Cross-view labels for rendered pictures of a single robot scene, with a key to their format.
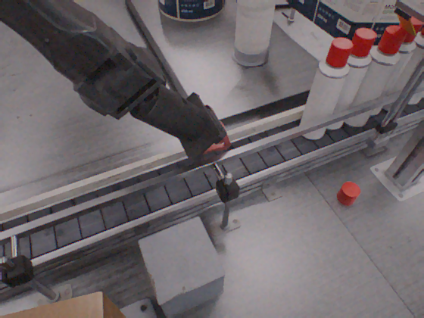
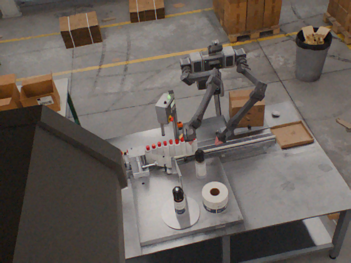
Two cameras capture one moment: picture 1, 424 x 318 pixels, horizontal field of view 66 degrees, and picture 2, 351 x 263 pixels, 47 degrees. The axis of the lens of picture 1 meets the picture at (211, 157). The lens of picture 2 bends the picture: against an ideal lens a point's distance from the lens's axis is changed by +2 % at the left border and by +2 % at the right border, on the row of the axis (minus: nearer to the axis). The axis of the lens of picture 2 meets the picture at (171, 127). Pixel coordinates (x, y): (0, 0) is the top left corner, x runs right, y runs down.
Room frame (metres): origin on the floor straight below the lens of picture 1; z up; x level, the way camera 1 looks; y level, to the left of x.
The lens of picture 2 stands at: (2.83, 0.41, 3.50)
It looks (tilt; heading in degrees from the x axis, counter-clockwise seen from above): 43 degrees down; 199
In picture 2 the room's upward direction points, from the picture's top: 8 degrees counter-clockwise
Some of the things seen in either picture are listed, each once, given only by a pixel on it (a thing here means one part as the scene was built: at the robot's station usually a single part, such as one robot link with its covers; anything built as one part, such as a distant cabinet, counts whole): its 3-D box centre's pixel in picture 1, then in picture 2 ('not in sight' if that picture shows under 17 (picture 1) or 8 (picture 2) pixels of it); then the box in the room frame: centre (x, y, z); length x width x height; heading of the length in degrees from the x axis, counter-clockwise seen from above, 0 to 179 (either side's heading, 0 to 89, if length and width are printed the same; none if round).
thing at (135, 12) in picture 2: not in sight; (146, 8); (-3.70, -1.96, 0.11); 0.65 x 0.54 x 0.22; 109
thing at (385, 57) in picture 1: (372, 81); (183, 145); (0.48, -0.30, 0.98); 0.05 x 0.05 x 0.20
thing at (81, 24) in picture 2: not in sight; (81, 30); (-2.80, -2.89, 0.16); 0.65 x 0.54 x 0.32; 116
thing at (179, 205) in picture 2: not in sight; (178, 200); (1.10, -0.19, 1.04); 0.09 x 0.09 x 0.29
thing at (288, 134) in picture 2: not in sight; (291, 133); (0.08, 0.63, 0.85); 0.30 x 0.26 x 0.04; 114
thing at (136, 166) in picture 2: not in sight; (138, 161); (0.74, -0.63, 1.01); 0.14 x 0.13 x 0.26; 114
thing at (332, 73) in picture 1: (324, 93); (194, 144); (0.45, -0.20, 0.98); 0.05 x 0.05 x 0.20
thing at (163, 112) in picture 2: not in sight; (166, 108); (0.45, -0.42, 1.38); 0.17 x 0.10 x 0.19; 169
